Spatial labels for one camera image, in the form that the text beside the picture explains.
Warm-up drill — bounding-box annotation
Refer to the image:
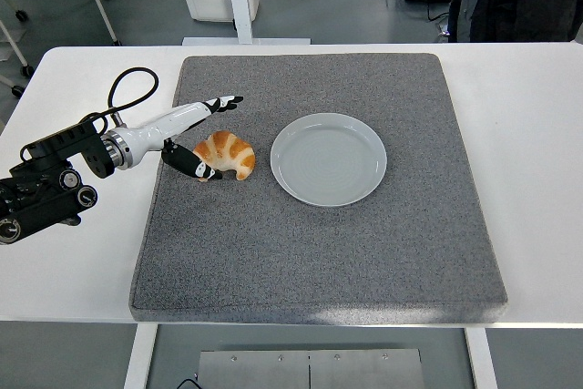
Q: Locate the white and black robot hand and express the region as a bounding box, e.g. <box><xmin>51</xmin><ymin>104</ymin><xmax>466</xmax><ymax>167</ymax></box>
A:
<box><xmin>118</xmin><ymin>95</ymin><xmax>245</xmax><ymax>181</ymax></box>

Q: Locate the golden croissant bread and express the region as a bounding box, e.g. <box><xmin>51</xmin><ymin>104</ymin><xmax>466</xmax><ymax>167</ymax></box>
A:
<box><xmin>192</xmin><ymin>130</ymin><xmax>257</xmax><ymax>183</ymax></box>

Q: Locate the round grey plate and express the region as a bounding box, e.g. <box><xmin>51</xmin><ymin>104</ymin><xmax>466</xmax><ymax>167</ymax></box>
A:
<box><xmin>270</xmin><ymin>111</ymin><xmax>389</xmax><ymax>208</ymax></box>

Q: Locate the grey metal plate with screws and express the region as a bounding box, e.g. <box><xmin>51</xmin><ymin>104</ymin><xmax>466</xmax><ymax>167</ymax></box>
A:
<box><xmin>196</xmin><ymin>348</ymin><xmax>425</xmax><ymax>389</ymax></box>

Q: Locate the grey speckled mat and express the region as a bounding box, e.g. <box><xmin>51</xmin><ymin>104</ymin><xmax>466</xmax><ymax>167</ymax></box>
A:
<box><xmin>128</xmin><ymin>52</ymin><xmax>509</xmax><ymax>327</ymax></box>

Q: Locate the white table leg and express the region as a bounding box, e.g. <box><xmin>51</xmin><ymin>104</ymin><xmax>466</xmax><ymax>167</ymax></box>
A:
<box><xmin>123</xmin><ymin>323</ymin><xmax>159</xmax><ymax>389</ymax></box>
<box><xmin>464</xmin><ymin>328</ymin><xmax>498</xmax><ymax>389</ymax></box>

